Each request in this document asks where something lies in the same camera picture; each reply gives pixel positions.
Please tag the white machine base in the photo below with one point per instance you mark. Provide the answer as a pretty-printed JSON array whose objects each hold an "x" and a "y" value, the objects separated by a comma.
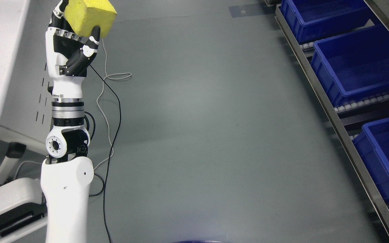
[{"x": 22, "y": 205}]

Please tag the white machine cabinet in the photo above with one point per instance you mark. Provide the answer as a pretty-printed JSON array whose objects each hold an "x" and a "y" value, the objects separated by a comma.
[{"x": 25, "y": 103}]

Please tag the yellow foam block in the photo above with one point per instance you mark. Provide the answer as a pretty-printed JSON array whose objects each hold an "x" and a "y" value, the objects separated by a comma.
[{"x": 84, "y": 15}]

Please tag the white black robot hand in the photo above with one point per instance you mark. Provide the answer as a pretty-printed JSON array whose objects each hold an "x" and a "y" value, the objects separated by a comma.
[{"x": 68, "y": 55}]

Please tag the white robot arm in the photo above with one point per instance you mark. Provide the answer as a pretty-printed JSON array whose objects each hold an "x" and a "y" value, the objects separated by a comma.
[{"x": 67, "y": 173}]

